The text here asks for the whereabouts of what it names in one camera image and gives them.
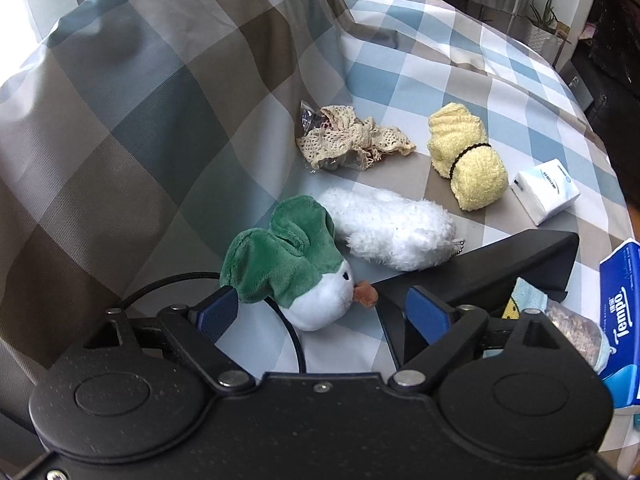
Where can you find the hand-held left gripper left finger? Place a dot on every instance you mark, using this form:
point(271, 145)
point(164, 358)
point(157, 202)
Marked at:
point(215, 312)

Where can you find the beige crochet lace cloth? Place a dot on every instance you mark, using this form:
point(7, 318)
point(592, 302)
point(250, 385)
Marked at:
point(350, 135)

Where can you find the green and white plush toy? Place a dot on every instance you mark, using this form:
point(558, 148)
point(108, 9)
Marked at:
point(290, 260)

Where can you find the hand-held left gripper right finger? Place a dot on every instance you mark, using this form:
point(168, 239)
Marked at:
point(425, 310)

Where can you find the checked blanket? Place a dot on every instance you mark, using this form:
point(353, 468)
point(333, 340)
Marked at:
point(150, 110)

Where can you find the yellow towel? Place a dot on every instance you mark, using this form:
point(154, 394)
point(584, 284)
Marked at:
point(475, 180)

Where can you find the white fluffy plush toy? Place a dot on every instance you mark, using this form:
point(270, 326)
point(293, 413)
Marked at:
point(395, 230)

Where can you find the light blue printed cloth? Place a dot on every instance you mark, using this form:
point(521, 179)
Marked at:
point(522, 299)

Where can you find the clear plastic bag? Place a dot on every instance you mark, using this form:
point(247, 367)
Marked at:
point(307, 117)

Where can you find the black leather sofa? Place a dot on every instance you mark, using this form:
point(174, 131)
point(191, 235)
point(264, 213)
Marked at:
point(615, 60)

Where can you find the blue tissue pack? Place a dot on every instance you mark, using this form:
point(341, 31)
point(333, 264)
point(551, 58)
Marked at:
point(625, 305)

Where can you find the potted plant white pot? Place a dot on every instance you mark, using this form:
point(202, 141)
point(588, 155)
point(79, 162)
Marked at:
point(541, 35)

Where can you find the glass jar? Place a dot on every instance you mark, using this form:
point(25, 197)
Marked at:
point(575, 332)

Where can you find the white tissue pack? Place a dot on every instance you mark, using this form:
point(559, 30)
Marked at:
point(547, 195)

